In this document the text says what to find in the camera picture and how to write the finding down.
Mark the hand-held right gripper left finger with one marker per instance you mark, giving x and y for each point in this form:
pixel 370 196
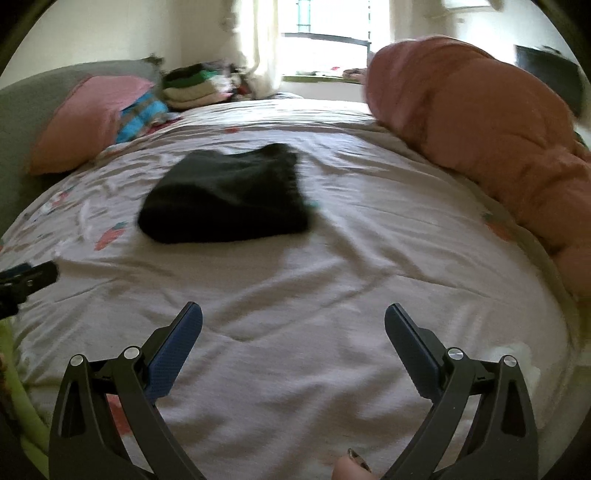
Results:
pixel 173 355

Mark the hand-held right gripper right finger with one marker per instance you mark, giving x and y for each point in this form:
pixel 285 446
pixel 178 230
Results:
pixel 413 341

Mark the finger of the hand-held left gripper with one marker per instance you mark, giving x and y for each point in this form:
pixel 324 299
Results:
pixel 41 274
pixel 16 270

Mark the black long-sleeve shirt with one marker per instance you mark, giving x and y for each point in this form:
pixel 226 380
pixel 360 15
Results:
pixel 221 198

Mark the pile of folded clothes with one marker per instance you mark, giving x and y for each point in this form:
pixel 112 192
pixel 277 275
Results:
pixel 194 87

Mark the person's right hand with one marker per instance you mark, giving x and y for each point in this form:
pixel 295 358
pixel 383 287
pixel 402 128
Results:
pixel 353 466

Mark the printed white bed sheet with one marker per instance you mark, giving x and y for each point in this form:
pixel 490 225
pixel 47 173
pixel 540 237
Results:
pixel 323 277

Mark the pink pillow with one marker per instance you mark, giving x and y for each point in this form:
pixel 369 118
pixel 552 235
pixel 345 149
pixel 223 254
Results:
pixel 83 120

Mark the green quilted headboard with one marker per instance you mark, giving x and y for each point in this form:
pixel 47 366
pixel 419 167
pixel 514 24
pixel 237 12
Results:
pixel 23 101

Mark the blue striped cloth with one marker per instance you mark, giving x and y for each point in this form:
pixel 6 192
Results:
pixel 138 115

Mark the pink rolled duvet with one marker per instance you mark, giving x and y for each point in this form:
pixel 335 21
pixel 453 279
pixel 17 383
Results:
pixel 485 120

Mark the green windowsill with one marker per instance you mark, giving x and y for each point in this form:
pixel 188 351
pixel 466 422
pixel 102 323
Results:
pixel 323 77

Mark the black television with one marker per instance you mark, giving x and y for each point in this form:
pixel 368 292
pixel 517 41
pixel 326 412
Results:
pixel 549 69

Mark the white curtain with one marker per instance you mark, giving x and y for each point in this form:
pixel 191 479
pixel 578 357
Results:
pixel 258 46

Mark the window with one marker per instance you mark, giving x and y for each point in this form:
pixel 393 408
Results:
pixel 332 27

